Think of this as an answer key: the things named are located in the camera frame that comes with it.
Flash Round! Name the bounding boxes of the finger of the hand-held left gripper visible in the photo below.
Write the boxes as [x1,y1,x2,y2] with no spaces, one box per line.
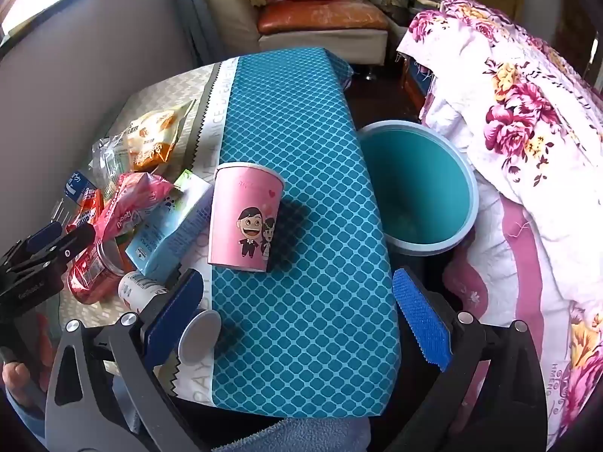
[0,221,64,264]
[26,223,97,271]

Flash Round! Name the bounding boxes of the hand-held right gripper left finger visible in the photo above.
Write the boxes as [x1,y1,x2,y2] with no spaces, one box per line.
[44,268,208,452]

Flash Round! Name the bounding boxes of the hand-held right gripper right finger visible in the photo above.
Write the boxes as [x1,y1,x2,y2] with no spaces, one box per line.
[384,267,549,452]

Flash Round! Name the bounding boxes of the red soda can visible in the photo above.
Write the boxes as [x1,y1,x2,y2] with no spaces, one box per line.
[67,239,126,305]

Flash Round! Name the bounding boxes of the red orange packet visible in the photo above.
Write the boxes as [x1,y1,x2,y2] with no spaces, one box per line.
[66,188,105,232]

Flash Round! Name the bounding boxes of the pink snack packet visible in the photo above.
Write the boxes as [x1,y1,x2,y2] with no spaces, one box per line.
[94,172,175,246]

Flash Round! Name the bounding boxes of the pink cartoon paper cup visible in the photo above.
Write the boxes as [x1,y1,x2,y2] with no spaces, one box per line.
[207,161,286,273]

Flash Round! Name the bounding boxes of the orange snack packet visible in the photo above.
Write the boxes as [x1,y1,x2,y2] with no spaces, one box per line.
[118,99,197,173]

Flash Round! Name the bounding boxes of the teal round waste bin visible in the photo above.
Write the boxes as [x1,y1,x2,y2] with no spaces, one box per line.
[357,121,480,256]

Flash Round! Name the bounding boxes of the person's left hand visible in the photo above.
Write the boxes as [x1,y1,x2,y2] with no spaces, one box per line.
[0,313,56,415]

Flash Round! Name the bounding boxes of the small white bottle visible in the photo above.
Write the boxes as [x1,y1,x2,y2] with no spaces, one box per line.
[117,270,222,363]

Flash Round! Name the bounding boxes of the small blue packet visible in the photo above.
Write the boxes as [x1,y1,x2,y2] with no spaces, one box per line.
[63,171,98,204]

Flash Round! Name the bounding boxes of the light blue carton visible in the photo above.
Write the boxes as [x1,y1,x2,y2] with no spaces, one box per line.
[125,169,217,281]

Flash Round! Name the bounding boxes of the clear plastic wrapper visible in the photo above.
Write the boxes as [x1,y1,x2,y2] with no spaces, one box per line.
[90,134,131,199]

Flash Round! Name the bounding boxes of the pink embroidered bedsheet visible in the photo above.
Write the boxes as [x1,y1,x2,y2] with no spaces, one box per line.
[443,188,573,452]

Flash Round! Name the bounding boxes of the teal patterned tablecloth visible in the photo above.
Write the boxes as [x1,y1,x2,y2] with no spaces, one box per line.
[57,47,402,420]

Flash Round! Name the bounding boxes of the floral white blanket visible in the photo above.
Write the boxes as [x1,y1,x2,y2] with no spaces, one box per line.
[396,0,603,443]

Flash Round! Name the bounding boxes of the grey blue curtain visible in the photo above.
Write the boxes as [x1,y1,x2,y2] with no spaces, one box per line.
[172,0,222,66]

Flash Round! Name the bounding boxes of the cream leather sofa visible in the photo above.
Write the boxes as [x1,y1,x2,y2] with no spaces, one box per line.
[202,0,390,64]

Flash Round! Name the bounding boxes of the orange seat cushion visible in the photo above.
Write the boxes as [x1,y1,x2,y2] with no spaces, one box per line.
[257,0,390,37]

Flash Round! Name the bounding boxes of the wooden bed frame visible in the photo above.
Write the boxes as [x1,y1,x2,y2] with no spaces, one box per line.
[400,54,435,121]

